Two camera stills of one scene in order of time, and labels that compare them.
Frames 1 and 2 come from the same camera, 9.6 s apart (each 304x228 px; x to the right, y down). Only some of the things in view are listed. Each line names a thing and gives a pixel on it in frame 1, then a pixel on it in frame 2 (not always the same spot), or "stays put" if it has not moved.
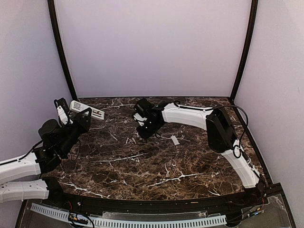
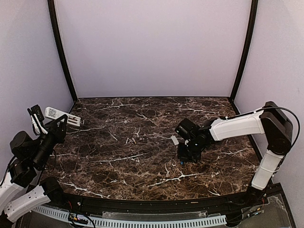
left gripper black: [84, 125] -> [56, 131]
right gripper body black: [150, 129] -> [193, 150]
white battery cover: [175, 140] stays put
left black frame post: [52, 13] stays put
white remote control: [77, 107] -> [52, 113]
